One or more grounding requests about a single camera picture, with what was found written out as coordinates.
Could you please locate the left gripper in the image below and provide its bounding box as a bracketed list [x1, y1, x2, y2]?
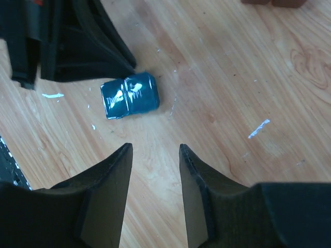
[1, 0, 137, 89]

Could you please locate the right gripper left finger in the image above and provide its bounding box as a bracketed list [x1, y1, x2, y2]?
[1, 143, 133, 247]

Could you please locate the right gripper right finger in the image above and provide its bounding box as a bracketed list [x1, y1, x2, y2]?
[179, 144, 330, 247]

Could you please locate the brown pill box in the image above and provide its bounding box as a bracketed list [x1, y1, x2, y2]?
[242, 0, 305, 8]

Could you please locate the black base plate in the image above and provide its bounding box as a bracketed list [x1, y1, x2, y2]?
[0, 137, 32, 190]

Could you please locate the teal pill box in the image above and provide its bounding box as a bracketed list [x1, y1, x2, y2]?
[100, 72, 160, 119]

